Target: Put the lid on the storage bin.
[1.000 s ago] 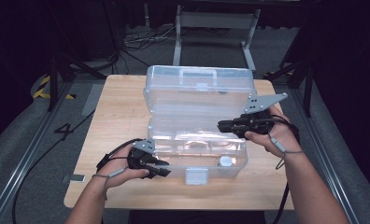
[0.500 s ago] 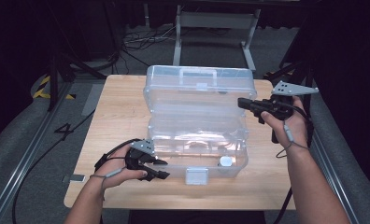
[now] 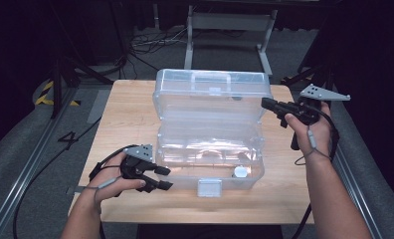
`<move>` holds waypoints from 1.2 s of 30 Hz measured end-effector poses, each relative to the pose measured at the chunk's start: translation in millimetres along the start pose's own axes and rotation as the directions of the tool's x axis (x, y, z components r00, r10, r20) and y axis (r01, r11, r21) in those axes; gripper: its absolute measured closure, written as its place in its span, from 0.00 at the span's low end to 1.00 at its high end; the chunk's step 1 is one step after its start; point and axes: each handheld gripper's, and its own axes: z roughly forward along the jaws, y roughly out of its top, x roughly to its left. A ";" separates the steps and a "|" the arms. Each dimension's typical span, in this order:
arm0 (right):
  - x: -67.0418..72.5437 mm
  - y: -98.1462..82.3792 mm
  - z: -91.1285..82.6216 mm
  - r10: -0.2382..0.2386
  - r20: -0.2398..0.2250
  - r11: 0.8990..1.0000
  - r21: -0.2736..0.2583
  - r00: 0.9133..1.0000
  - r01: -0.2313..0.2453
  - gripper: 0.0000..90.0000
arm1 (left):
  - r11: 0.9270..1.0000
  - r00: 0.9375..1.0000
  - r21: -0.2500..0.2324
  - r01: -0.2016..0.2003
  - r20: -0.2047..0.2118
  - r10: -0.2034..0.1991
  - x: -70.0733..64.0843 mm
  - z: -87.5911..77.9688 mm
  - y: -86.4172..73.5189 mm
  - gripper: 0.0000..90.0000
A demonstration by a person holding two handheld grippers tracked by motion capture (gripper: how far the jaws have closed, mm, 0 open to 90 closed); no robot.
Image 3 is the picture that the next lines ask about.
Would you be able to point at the person's right hand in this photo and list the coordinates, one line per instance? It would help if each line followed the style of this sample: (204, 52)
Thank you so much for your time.
(321, 139)

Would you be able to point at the grey floor plate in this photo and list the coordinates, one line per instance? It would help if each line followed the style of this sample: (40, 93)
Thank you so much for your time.
(98, 106)

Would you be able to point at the clear plastic storage box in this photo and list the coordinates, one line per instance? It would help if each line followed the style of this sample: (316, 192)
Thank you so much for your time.
(211, 139)

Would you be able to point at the grey metal desk frame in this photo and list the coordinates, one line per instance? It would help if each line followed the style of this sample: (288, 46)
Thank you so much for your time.
(230, 21)

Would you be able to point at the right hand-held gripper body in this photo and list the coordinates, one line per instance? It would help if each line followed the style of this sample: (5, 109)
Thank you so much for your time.
(304, 111)

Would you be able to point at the person's left hand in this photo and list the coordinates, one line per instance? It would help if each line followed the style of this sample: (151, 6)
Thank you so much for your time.
(108, 191)

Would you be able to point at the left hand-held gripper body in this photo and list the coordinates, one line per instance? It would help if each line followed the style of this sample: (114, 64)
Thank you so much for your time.
(135, 166)

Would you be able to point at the black metal stand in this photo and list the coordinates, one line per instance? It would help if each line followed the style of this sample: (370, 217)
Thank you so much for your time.
(56, 89)
(317, 74)

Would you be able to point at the small white-capped bottle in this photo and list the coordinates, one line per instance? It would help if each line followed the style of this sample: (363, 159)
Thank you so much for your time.
(240, 172)

